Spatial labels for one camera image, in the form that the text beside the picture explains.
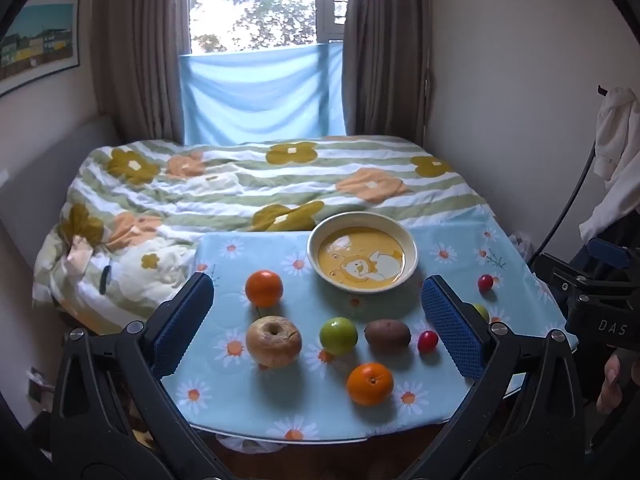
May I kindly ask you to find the clear plastic bag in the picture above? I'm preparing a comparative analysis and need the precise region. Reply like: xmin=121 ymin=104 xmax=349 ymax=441
xmin=510 ymin=232 xmax=538 ymax=261

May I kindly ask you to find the small orange tangerine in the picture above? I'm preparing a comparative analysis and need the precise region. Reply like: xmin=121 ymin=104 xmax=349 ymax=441
xmin=244 ymin=270 xmax=284 ymax=309

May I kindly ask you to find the blue daisy tablecloth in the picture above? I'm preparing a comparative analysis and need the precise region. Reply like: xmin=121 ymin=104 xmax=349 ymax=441
xmin=160 ymin=215 xmax=576 ymax=443

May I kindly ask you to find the person's right hand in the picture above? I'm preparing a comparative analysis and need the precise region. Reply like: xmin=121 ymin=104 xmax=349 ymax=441
xmin=596 ymin=352 xmax=626 ymax=413

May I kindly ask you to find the large orange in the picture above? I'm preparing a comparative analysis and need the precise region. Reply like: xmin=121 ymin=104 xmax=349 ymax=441
xmin=346 ymin=362 xmax=395 ymax=407

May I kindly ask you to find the white hanging garment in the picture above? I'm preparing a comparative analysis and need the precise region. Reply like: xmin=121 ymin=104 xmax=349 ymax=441
xmin=580 ymin=87 xmax=640 ymax=231

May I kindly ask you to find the white headboard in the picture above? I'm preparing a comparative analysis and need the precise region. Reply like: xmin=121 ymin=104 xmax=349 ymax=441
xmin=0 ymin=112 xmax=121 ymax=241

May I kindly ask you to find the cream bowl with yellow print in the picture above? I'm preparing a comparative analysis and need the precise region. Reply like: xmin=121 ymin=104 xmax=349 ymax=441
xmin=306 ymin=212 xmax=418 ymax=293

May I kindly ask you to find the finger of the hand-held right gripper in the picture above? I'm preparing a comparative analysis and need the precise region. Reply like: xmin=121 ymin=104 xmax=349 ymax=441
xmin=586 ymin=237 xmax=640 ymax=276
xmin=531 ymin=252 xmax=596 ymax=306

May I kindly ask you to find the window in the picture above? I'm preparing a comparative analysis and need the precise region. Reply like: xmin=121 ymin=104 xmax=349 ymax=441
xmin=189 ymin=0 xmax=351 ymax=56

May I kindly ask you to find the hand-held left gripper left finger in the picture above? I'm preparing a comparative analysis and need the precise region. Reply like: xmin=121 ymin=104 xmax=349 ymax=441
xmin=50 ymin=272 xmax=236 ymax=480

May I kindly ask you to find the brown curtain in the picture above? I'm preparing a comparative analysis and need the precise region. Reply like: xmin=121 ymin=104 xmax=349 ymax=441
xmin=90 ymin=0 xmax=193 ymax=143
xmin=342 ymin=0 xmax=436 ymax=148

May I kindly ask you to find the framed wall poster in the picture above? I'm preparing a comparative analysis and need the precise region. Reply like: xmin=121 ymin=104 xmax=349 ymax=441
xmin=0 ymin=0 xmax=81 ymax=98

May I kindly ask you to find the wrinkled yellow apple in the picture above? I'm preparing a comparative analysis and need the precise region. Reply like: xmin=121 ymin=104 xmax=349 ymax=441
xmin=245 ymin=315 xmax=303 ymax=368

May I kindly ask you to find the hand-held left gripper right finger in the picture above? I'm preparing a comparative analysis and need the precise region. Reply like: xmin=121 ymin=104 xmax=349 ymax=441
xmin=400 ymin=275 xmax=586 ymax=480

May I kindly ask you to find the black curved cable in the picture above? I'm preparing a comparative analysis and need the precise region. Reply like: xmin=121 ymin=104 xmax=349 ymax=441
xmin=537 ymin=140 xmax=598 ymax=261

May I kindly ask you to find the brown kiwi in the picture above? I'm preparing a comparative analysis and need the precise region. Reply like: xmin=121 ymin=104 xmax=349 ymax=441
xmin=364 ymin=319 xmax=412 ymax=352

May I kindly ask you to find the striped floral blanket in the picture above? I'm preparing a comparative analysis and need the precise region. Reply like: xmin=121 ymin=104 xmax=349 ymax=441
xmin=32 ymin=135 xmax=496 ymax=336

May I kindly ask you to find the light blue window cloth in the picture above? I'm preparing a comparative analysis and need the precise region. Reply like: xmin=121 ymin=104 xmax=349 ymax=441
xmin=178 ymin=42 xmax=348 ymax=146

